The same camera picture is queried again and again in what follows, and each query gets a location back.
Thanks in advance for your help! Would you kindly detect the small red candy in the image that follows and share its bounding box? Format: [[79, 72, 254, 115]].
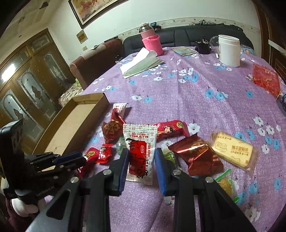
[[77, 143, 112, 178]]

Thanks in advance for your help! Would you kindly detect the green snack bar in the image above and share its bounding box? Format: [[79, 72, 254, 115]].
[[162, 148, 179, 168]]

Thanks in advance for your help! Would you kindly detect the dark red foil snack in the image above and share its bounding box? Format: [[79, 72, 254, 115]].
[[168, 134, 223, 176]]

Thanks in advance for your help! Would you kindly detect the white red snack packet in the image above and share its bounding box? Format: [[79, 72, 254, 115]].
[[123, 124, 157, 185]]

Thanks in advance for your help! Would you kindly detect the dark red pyramid snack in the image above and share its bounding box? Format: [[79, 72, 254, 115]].
[[101, 109, 125, 143]]

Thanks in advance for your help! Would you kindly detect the red doll candy bar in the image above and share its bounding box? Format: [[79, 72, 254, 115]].
[[156, 120, 189, 140]]

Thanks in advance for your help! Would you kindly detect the pink cartoon snack packet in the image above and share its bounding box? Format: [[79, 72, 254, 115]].
[[214, 168, 239, 203]]

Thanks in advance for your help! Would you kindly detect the yellow cheese cake packet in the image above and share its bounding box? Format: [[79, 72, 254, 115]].
[[209, 128, 259, 175]]

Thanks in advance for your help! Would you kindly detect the green clear candy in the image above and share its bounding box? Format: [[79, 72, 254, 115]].
[[116, 136, 127, 155]]

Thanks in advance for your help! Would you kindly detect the small white red packet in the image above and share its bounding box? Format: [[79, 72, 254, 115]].
[[112, 102, 127, 117]]

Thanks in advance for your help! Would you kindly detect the left hand white glove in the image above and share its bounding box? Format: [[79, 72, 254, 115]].
[[11, 198, 46, 218]]

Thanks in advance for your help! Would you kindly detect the cardboard tray box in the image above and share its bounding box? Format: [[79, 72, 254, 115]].
[[33, 93, 110, 155]]

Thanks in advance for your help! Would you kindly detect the side table patterned cloth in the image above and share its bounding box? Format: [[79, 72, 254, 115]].
[[58, 83, 83, 107]]

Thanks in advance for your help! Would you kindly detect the green item on side table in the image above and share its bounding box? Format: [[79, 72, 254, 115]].
[[75, 78, 81, 87]]

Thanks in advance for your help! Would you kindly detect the wooden glass door cabinet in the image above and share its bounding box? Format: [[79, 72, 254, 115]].
[[1, 29, 75, 155]]

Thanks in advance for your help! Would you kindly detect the purple floral tablecloth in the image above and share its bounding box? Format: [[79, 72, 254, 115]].
[[81, 48, 285, 231]]

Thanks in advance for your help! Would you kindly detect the brown armchair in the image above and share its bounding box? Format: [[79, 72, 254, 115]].
[[69, 38, 124, 89]]

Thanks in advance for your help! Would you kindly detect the white green paper stack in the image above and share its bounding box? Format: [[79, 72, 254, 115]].
[[120, 48, 164, 79]]

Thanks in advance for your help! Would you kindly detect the small green booklet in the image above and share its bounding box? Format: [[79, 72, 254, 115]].
[[172, 47, 197, 57]]

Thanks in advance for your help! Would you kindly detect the pink thermos bottle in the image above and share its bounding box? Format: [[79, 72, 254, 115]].
[[139, 23, 164, 56]]

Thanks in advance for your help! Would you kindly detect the black mug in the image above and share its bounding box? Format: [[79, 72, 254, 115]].
[[195, 40, 211, 55]]

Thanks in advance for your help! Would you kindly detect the red mesh gift bag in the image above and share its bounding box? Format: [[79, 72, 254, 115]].
[[252, 63, 280, 98]]

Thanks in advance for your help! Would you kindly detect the black leather sofa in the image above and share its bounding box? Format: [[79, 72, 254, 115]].
[[121, 24, 254, 57]]

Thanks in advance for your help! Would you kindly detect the white plastic jar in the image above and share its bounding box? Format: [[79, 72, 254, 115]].
[[218, 35, 240, 67]]

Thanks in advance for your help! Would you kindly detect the yellow wall plaque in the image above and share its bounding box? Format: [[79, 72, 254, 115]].
[[76, 29, 88, 44]]

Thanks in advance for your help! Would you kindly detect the framed wall painting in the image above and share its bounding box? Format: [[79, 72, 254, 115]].
[[68, 0, 126, 29]]

